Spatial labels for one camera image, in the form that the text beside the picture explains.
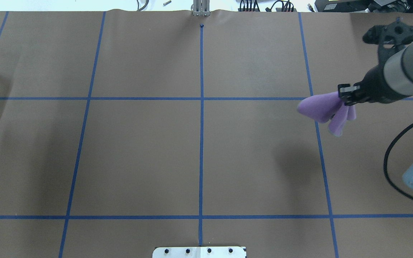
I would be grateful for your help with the purple cloth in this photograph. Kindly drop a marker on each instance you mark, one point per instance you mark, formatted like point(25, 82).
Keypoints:
point(328, 108)

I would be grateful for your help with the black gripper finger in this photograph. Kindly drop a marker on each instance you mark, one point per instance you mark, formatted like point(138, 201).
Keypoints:
point(349, 101)
point(344, 91)

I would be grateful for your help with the metal frame post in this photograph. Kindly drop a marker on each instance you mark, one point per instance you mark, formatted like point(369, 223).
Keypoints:
point(201, 8)

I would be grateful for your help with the black equipment box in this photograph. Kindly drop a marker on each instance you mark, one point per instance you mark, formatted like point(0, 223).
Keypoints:
point(366, 6)

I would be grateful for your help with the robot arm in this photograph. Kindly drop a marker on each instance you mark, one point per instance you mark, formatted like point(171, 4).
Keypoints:
point(390, 81)

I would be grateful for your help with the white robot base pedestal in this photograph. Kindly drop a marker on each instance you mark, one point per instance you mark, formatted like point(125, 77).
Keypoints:
point(200, 252)

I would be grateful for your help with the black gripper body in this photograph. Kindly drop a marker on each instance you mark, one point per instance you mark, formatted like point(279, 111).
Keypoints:
point(374, 86)

